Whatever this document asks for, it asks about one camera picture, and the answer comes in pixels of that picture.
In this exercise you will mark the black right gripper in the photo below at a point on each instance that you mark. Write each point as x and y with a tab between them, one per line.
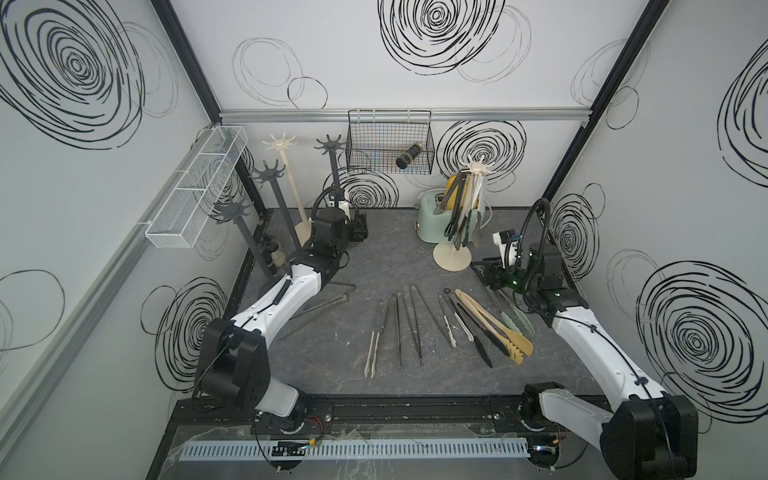
492	271

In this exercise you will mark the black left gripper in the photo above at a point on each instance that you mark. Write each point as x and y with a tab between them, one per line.
358	228

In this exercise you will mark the dark grey rack stand back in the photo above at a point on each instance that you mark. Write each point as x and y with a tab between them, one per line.
333	168

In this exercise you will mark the dark grey rack stand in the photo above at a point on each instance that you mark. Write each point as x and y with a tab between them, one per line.
282	210
235	212
333	168

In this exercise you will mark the black slotted spatula tongs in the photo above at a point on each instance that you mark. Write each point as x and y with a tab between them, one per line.
449	215

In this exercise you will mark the white handled slotted steel tongs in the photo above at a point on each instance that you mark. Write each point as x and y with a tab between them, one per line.
476	214

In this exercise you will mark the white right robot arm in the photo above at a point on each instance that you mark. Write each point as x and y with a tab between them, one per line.
645	432

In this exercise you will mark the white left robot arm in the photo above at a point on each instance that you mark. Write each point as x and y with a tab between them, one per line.
233	363

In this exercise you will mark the tall cream utensil rack stand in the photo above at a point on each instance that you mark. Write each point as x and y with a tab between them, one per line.
281	145

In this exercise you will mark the green ringed steel tongs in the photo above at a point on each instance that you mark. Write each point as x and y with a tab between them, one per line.
511	315

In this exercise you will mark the wooden bamboo tongs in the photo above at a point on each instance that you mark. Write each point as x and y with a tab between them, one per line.
512	343

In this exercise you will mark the black nylon tongs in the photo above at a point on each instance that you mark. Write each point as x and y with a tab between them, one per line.
464	318

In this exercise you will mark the small steel tongs white tip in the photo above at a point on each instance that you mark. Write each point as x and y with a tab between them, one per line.
452	321

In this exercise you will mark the slim black tongs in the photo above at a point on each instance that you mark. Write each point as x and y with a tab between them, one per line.
422	338

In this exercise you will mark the small glass jar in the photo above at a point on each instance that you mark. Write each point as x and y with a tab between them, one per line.
272	252

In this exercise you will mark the dark grey rack stand middle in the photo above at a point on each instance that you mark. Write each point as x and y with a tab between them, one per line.
282	210

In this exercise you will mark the black pepper grinder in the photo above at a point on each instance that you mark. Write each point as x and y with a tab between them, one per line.
404	160

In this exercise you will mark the dark grey rack stand front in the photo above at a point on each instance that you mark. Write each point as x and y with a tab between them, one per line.
235	212

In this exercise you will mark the yellow sponge toast slice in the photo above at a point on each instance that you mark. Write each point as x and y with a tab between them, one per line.
450	193

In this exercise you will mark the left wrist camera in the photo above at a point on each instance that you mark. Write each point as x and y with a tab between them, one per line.
344	206

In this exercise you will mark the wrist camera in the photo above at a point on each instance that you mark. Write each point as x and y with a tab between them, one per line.
344	206
507	241

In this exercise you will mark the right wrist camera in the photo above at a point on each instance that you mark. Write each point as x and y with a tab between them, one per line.
507	241

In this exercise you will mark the steel wire tongs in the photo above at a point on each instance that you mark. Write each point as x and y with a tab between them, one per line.
306	315

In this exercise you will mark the black wire wall basket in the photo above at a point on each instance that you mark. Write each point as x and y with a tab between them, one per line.
375	138

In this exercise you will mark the white wire wall basket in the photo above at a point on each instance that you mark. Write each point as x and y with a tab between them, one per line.
203	178

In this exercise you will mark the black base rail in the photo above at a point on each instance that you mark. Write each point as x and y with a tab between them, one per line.
326	413

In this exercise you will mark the grey cable duct strip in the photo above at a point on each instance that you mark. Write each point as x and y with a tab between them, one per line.
358	449

